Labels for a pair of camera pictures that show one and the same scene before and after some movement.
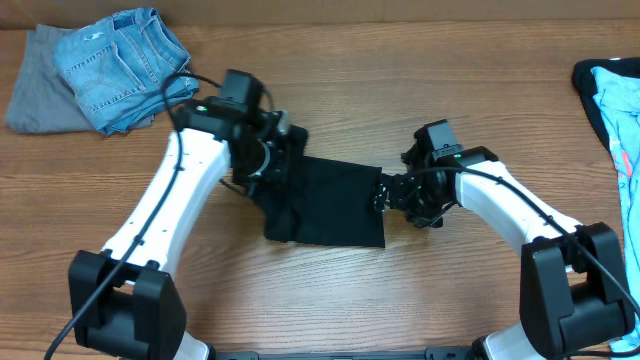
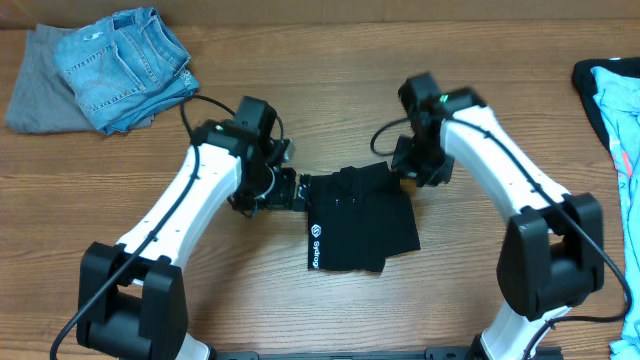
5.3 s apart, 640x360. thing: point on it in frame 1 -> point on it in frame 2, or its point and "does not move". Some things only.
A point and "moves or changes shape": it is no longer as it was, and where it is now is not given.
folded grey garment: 45,100 does not move
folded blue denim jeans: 126,68 does not move
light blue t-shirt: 618,92 does not move
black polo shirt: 321,201 moves or changes shape
